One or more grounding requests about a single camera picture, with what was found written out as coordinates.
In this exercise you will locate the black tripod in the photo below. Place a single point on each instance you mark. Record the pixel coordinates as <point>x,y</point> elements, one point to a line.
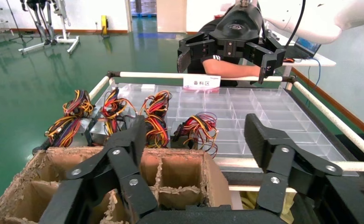
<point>16,24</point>

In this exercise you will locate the beige door panel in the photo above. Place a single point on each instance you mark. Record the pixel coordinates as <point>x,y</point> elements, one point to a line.
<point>171,15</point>

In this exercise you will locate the open laptop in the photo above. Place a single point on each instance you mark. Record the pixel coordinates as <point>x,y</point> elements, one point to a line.
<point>306,46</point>

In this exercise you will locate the brown divided cardboard box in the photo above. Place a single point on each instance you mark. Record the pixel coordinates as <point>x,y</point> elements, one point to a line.
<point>181,173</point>

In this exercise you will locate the yellow floor device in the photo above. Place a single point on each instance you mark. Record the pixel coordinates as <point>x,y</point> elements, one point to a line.
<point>104,26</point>

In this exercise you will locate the white label with Chinese text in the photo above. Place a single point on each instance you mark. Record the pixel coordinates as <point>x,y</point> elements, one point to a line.
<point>201,82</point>

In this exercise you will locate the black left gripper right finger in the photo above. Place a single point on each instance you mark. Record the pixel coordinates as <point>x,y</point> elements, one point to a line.
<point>274,148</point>

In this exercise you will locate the yellow cloth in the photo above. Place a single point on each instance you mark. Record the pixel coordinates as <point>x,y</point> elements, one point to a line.
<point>249,201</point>

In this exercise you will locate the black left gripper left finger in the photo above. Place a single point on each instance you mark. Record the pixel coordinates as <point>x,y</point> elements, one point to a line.
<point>126,173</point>

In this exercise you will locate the clear plastic compartment tray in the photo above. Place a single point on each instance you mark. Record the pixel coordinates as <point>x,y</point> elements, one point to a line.
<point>262,108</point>

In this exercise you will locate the white wheeled stand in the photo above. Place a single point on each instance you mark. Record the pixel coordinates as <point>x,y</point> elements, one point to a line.
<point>65,38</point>

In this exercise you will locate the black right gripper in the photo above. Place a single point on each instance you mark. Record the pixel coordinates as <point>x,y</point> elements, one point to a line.
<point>237,24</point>

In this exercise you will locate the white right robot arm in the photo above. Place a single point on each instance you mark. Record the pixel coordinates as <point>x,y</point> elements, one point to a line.
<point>317,18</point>

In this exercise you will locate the seated person in black shirt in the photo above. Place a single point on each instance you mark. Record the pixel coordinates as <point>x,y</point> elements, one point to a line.
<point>195,66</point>

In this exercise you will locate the white desk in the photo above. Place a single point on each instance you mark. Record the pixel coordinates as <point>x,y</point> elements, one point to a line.
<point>320,61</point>

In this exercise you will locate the white padded cart rail frame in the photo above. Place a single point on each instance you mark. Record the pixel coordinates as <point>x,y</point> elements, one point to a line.
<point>151,74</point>

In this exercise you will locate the orange computer mouse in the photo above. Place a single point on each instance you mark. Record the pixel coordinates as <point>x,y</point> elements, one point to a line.
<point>288,60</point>

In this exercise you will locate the black humanoid robot legs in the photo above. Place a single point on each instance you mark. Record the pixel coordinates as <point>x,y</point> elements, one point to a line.
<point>41,21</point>

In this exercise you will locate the person's bare right forearm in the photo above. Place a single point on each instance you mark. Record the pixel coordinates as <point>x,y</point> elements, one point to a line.
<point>228,69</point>

